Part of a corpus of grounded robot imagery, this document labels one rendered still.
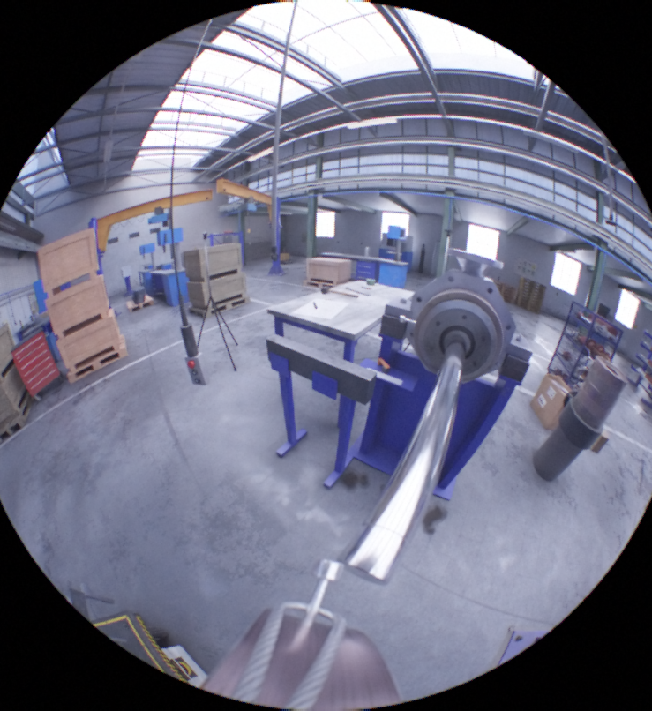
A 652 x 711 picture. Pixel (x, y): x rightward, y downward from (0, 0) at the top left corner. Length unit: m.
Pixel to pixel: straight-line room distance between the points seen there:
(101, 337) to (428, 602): 4.55
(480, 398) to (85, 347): 4.57
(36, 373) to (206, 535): 3.71
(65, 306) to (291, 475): 3.78
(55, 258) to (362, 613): 4.73
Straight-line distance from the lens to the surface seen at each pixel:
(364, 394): 0.96
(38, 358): 4.44
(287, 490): 1.55
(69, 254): 4.06
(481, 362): 0.89
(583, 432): 2.09
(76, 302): 4.02
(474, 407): 1.34
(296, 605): 0.20
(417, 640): 1.54
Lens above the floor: 1.39
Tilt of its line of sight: 30 degrees down
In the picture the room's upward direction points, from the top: 2 degrees clockwise
